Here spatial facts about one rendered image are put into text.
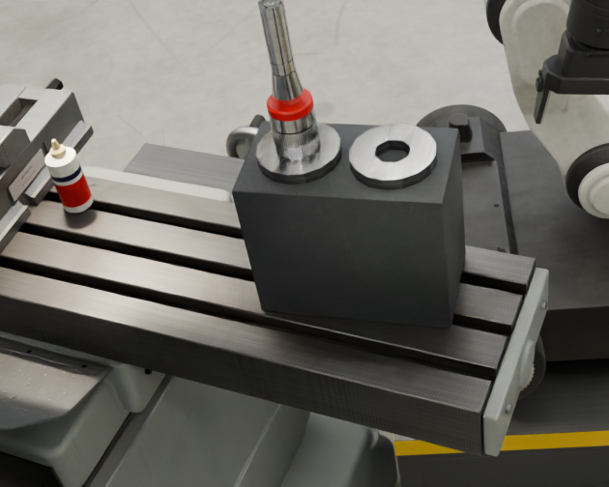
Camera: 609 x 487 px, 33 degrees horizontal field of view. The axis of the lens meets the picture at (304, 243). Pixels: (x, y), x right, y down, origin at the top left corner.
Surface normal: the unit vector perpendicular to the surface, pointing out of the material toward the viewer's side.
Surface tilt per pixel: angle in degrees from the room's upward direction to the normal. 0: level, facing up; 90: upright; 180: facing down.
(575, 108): 90
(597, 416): 0
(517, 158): 0
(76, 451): 90
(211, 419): 90
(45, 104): 0
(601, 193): 90
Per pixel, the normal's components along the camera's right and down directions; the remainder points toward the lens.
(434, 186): -0.15, -0.71
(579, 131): -0.04, 0.70
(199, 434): 0.91, 0.18
